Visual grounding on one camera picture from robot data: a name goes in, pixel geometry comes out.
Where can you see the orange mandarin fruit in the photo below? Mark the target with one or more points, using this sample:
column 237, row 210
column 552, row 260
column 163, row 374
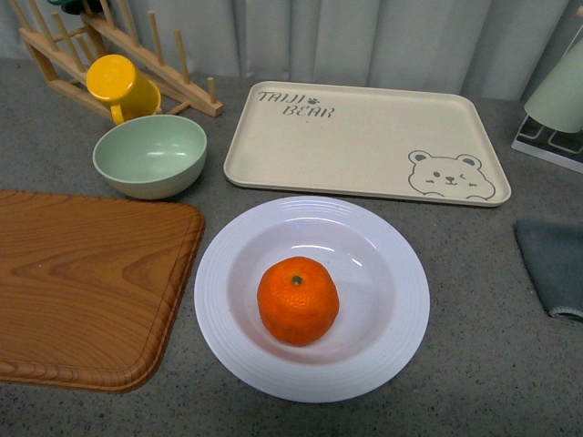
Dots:
column 297, row 300

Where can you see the white round plate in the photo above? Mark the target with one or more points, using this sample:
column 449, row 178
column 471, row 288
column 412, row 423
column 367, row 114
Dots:
column 383, row 291

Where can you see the beige bear serving tray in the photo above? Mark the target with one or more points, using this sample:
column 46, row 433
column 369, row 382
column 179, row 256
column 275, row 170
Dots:
column 368, row 142

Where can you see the light green bowl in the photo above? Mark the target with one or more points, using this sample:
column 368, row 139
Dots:
column 152, row 157

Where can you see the brown wooden cutting board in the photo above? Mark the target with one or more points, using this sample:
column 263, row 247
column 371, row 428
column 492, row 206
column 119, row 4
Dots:
column 90, row 287

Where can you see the yellow plastic mug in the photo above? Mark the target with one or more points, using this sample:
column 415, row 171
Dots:
column 116, row 83

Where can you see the dark grey cloth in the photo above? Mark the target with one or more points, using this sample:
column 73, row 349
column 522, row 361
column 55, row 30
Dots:
column 552, row 253

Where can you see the wooden dish rack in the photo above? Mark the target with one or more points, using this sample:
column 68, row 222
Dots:
column 63, row 55

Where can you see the white cup holder stand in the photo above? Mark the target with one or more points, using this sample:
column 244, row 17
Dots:
column 560, row 148

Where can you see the light green upturned cup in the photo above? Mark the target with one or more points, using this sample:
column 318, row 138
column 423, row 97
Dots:
column 557, row 102

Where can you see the dark green object on rack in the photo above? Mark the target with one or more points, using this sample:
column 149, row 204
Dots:
column 72, row 7

